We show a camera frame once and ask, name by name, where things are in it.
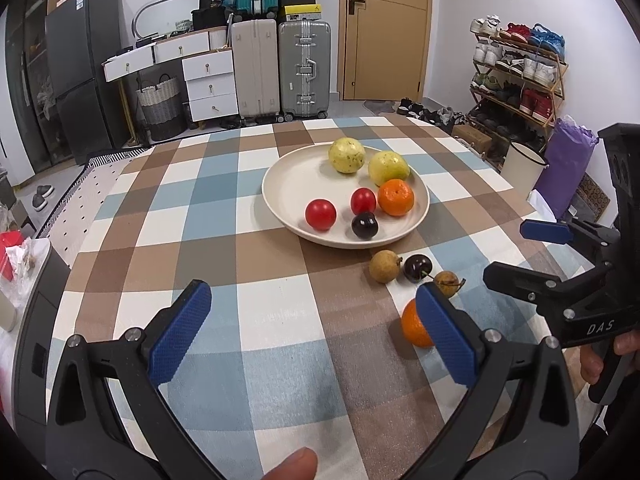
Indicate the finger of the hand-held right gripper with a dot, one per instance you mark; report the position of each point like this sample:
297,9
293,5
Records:
510,277
545,231

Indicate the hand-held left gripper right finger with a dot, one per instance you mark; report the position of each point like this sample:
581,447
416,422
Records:
445,332

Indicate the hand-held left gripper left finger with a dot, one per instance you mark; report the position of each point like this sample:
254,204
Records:
182,330

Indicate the orange tangerine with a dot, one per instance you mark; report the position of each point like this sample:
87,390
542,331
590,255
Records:
412,327
396,198

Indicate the brown longan with stem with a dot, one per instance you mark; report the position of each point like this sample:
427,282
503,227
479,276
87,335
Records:
446,282

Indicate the dark red cherry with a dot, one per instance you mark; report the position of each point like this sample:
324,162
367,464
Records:
416,268

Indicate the dark plum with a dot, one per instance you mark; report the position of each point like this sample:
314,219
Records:
365,225

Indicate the red tomato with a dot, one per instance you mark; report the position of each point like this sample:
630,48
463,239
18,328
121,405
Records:
363,201
320,214

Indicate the cream round plate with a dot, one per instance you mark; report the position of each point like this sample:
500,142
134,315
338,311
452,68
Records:
295,195

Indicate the speckled yellow guava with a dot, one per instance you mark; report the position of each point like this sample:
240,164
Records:
346,156

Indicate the person's right hand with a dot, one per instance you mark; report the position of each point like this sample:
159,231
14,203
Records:
592,365

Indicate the person's left hand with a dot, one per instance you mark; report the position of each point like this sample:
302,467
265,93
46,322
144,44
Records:
295,467

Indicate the brown doormat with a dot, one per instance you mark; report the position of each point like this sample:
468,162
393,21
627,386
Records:
592,197

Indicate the purple bag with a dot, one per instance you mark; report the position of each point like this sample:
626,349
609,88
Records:
567,165

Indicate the white enamel bucket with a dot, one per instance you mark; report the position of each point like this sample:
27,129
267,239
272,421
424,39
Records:
522,170

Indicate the checkered tablecloth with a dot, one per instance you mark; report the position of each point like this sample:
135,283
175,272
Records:
280,300

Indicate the brown cardboard box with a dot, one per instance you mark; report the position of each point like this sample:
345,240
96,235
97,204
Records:
472,137

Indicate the dark grey side table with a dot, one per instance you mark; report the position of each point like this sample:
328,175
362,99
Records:
42,320

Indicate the group of shoes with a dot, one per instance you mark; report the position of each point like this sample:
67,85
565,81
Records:
542,72

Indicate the wooden shoe rack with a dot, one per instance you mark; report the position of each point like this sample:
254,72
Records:
545,56

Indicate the dark shoe pile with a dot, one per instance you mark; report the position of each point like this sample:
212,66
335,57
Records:
440,116

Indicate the white dotted rug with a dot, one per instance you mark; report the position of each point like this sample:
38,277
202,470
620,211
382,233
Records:
75,210

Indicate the clear plastic bag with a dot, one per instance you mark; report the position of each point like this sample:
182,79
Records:
32,260

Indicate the red packet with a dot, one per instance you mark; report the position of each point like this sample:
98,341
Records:
9,255

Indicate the grey slipper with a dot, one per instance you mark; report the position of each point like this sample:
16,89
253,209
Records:
46,191
40,202

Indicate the grey door mat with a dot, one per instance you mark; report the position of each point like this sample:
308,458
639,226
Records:
380,105

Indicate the woven laundry basket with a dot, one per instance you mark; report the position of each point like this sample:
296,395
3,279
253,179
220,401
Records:
160,110

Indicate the wooden door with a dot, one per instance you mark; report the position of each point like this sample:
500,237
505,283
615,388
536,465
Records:
390,50

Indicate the white drawer cabinet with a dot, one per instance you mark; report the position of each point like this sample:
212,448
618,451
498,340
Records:
210,87

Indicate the beige suitcase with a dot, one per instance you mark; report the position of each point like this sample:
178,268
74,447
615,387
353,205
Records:
255,70

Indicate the white desk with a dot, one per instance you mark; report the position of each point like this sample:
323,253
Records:
170,50

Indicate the dark grey fridge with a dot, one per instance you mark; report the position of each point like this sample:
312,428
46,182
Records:
80,60

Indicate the silver suitcase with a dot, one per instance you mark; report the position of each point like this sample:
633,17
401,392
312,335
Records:
304,45

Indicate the small white basket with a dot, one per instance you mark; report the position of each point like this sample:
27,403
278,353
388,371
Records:
183,25

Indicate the black storage box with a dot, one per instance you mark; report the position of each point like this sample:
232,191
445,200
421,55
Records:
209,19

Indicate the dark glass cabinet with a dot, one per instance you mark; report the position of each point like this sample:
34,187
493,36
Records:
25,60

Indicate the yellow and black shoe box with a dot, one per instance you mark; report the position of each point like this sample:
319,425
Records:
300,11

